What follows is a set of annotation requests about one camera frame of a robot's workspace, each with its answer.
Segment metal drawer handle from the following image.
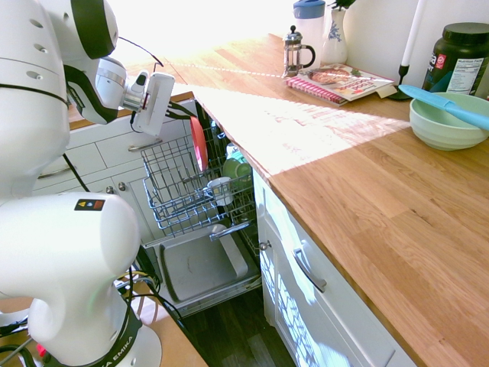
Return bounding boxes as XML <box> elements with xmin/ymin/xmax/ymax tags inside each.
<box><xmin>128</xmin><ymin>138</ymin><xmax>164</xmax><ymax>153</ymax></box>
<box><xmin>37</xmin><ymin>167</ymin><xmax>74</xmax><ymax>180</ymax></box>

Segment steel dishwasher door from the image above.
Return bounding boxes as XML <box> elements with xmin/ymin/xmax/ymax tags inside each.
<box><xmin>143</xmin><ymin>221</ymin><xmax>263</xmax><ymax>318</ymax></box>

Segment grey wire dishwasher rack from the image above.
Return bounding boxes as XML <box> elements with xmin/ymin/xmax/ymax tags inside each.
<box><xmin>141</xmin><ymin>125</ymin><xmax>253</xmax><ymax>240</ymax></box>

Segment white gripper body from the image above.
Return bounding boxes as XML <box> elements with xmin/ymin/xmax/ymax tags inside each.
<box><xmin>132</xmin><ymin>72</ymin><xmax>176</xmax><ymax>138</ymax></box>

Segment black Vega protein tub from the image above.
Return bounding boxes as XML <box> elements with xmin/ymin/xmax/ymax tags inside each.
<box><xmin>422</xmin><ymin>22</ymin><xmax>489</xmax><ymax>99</ymax></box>

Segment red checkered book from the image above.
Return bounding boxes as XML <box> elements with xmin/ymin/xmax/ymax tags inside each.
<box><xmin>286</xmin><ymin>75</ymin><xmax>349</xmax><ymax>107</ymax></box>

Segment white vase blue flowers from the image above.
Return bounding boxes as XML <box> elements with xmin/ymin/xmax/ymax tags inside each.
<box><xmin>320</xmin><ymin>7</ymin><xmax>348</xmax><ymax>66</ymax></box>

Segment pink plate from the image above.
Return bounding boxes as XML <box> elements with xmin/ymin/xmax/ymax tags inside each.
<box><xmin>189</xmin><ymin>116</ymin><xmax>209</xmax><ymax>172</ymax></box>

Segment blue spatula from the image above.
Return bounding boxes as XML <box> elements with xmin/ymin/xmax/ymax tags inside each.
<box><xmin>397</xmin><ymin>84</ymin><xmax>489</xmax><ymax>132</ymax></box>

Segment light green bowl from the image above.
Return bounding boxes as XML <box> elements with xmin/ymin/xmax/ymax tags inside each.
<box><xmin>409</xmin><ymin>92</ymin><xmax>489</xmax><ymax>151</ymax></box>

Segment white water pitcher blue lid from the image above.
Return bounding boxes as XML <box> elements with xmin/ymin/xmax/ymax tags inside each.
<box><xmin>293</xmin><ymin>0</ymin><xmax>326</xmax><ymax>62</ymax></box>

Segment green striped mug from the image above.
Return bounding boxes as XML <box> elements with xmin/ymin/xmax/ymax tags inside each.
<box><xmin>222</xmin><ymin>151</ymin><xmax>251</xmax><ymax>190</ymax></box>

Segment glass French press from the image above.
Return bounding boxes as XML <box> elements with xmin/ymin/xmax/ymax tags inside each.
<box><xmin>283</xmin><ymin>24</ymin><xmax>317</xmax><ymax>78</ymax></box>

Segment black candle holder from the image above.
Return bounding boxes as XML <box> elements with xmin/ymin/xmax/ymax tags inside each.
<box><xmin>388</xmin><ymin>63</ymin><xmax>413</xmax><ymax>102</ymax></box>

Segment white mug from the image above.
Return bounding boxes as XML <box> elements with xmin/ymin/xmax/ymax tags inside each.
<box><xmin>207</xmin><ymin>176</ymin><xmax>234</xmax><ymax>206</ymax></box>

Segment tall white candle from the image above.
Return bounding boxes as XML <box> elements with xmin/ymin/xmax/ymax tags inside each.
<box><xmin>400</xmin><ymin>0</ymin><xmax>427</xmax><ymax>67</ymax></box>

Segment cookbook with pizza cover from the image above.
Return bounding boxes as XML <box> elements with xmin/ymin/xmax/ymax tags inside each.
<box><xmin>296</xmin><ymin>63</ymin><xmax>397</xmax><ymax>102</ymax></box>

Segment metal cabinet handle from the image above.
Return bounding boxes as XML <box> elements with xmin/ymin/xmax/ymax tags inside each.
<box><xmin>293</xmin><ymin>247</ymin><xmax>328</xmax><ymax>294</ymax></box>

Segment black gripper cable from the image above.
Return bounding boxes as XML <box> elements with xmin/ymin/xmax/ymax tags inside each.
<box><xmin>117</xmin><ymin>36</ymin><xmax>164</xmax><ymax>76</ymax></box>

